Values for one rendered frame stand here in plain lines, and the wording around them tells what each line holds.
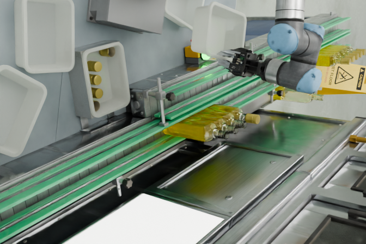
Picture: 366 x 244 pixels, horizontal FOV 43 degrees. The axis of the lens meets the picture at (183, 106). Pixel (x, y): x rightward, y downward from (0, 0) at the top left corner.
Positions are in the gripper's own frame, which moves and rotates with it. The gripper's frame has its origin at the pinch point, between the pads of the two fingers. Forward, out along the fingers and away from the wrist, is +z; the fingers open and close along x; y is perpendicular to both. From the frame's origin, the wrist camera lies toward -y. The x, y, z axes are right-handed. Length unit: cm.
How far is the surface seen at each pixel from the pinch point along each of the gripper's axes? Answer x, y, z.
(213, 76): 8.8, -18.1, 13.8
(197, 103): 19.1, -10.0, 12.0
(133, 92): 19.0, 12.3, 24.1
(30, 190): 43, 58, 9
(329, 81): 12, -331, 90
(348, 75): 2, -337, 76
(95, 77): 15.4, 28.1, 27.0
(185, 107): 21.1, -4.4, 12.9
